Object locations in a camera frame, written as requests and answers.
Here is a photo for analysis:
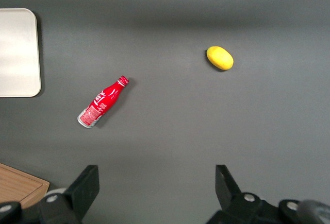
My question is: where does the wooden drawer cabinet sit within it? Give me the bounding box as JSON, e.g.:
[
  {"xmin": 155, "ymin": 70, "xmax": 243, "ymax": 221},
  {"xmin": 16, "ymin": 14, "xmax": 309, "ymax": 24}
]
[{"xmin": 0, "ymin": 162, "xmax": 50, "ymax": 209}]

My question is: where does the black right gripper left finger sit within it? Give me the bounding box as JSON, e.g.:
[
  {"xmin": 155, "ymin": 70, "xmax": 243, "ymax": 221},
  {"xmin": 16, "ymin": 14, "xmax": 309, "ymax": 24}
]
[{"xmin": 38, "ymin": 164, "xmax": 100, "ymax": 224}]

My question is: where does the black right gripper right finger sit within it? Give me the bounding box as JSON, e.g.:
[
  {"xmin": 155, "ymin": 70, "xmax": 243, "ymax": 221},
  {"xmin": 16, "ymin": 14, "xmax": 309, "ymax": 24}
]
[{"xmin": 206, "ymin": 164, "xmax": 279, "ymax": 224}]

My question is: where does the yellow lemon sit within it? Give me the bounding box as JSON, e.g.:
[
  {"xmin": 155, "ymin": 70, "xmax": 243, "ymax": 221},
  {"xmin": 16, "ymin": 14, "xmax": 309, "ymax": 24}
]
[{"xmin": 206, "ymin": 45, "xmax": 235, "ymax": 71}]

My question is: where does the beige plastic tray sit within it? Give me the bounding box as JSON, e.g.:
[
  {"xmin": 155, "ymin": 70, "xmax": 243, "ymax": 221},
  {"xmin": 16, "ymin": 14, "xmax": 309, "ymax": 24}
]
[{"xmin": 0, "ymin": 8, "xmax": 42, "ymax": 98}]

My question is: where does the red soda bottle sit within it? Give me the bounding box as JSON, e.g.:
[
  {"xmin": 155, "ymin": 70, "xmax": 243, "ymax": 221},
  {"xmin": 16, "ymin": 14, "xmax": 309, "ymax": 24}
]
[{"xmin": 77, "ymin": 75, "xmax": 129, "ymax": 129}]

